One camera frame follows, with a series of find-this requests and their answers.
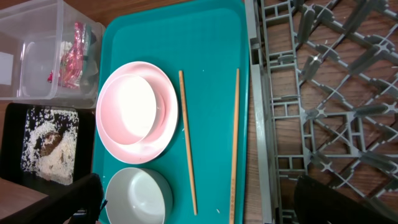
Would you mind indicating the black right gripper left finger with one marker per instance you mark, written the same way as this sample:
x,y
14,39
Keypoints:
x,y
79,202

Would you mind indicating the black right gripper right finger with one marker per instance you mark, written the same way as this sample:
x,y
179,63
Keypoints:
x,y
317,203

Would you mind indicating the grey bowl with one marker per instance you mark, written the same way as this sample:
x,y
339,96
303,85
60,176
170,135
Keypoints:
x,y
137,195

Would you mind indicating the rice and food waste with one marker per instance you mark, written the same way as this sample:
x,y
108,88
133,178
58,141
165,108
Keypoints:
x,y
49,143

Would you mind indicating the wooden chopstick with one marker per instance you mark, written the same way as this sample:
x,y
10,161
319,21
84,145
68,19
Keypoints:
x,y
234,151
187,142

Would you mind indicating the red snack wrapper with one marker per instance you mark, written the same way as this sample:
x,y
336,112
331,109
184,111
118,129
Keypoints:
x,y
75,61

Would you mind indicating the white tissue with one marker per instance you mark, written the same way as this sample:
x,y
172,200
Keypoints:
x,y
65,46

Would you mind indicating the pink plate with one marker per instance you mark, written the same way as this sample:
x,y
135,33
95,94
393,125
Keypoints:
x,y
155,143

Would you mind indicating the grey plastic dish rack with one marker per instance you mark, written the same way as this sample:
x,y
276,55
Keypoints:
x,y
324,84

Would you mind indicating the clear plastic bin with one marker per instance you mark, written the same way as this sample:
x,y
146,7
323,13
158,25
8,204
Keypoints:
x,y
31,34

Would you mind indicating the teal plastic tray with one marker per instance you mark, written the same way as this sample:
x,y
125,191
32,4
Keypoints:
x,y
206,42

